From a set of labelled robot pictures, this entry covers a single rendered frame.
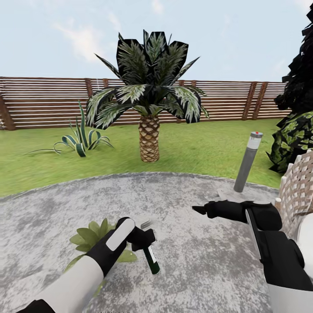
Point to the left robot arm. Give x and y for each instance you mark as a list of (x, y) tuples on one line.
[(72, 291)]

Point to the insectifuge atomizer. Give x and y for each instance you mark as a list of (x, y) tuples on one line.
[(153, 264)]

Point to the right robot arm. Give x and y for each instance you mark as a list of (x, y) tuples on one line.
[(290, 287)]

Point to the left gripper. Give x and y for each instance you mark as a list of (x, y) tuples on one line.
[(147, 239)]

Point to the tree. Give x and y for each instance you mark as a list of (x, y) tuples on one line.
[(298, 88)]

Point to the garden chair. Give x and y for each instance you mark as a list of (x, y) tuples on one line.
[(295, 203)]

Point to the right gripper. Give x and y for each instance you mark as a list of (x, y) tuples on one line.
[(215, 209)]

